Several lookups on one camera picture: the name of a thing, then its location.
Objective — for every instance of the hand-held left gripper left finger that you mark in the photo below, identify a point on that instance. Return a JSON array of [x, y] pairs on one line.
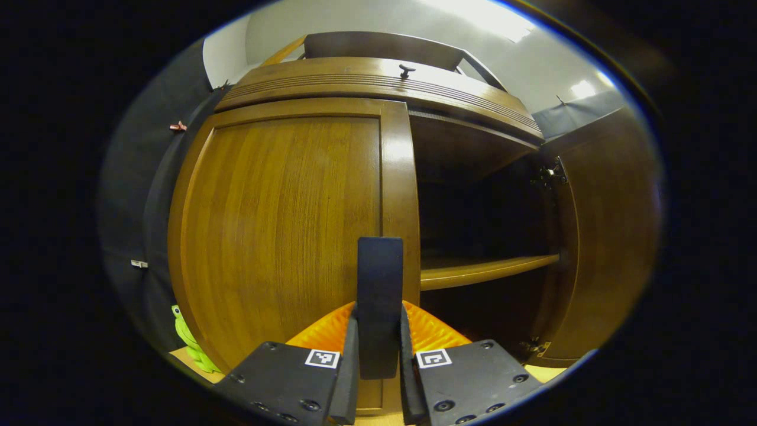
[[295, 378]]

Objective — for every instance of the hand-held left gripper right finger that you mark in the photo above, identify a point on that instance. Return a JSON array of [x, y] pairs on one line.
[[473, 378]]

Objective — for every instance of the wooden cabinet door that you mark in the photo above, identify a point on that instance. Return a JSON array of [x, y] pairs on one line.
[[278, 225], [609, 236]]

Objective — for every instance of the wooden double-door shoe cabinet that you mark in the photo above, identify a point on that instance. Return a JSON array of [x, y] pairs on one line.
[[461, 148]]

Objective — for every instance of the metal door hinge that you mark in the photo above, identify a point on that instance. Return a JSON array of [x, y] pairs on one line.
[[535, 348], [551, 173]]

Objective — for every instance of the wooden inner shelf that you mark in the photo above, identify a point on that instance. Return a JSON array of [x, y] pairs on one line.
[[473, 272]]

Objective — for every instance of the green frog toy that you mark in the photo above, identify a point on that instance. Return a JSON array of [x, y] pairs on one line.
[[192, 343]]

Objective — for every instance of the silver clip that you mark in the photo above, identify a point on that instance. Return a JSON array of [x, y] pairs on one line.
[[139, 263]]

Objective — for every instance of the red clip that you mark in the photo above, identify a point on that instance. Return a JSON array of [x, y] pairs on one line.
[[178, 126]]

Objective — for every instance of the wooden drawer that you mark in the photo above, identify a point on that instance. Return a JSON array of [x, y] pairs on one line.
[[355, 77]]

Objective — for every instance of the small ceiling light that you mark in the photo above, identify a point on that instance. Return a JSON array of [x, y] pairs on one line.
[[584, 89]]

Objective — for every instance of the black drawer knob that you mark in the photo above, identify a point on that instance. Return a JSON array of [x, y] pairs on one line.
[[407, 71]]

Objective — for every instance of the large ceiling light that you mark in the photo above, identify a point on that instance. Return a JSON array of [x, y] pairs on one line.
[[485, 18]]

